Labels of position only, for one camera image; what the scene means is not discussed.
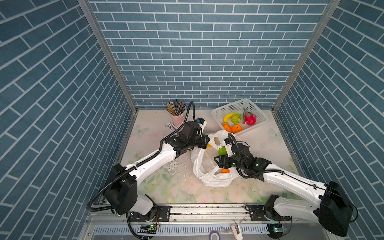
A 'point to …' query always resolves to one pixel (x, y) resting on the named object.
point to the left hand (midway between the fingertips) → (213, 140)
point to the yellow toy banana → (228, 115)
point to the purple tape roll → (214, 231)
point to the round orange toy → (236, 128)
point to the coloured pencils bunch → (176, 107)
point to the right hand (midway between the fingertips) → (220, 157)
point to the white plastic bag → (204, 164)
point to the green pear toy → (236, 118)
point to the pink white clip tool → (237, 231)
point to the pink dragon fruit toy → (249, 118)
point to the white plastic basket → (219, 114)
